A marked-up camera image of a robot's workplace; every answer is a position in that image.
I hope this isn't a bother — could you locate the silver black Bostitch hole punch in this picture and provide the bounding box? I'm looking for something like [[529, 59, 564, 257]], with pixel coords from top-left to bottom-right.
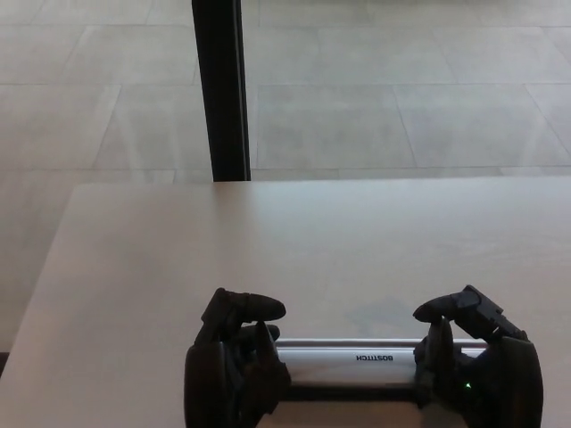
[[272, 337, 487, 402]]

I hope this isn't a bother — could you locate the black vertical metal post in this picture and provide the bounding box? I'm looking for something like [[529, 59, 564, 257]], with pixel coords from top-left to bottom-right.
[[191, 0, 252, 183]]

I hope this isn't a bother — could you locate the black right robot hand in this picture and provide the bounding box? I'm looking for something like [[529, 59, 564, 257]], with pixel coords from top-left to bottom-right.
[[412, 284, 543, 428]]

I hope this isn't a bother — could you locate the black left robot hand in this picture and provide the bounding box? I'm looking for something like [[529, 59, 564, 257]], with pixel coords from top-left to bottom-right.
[[184, 287, 293, 428]]

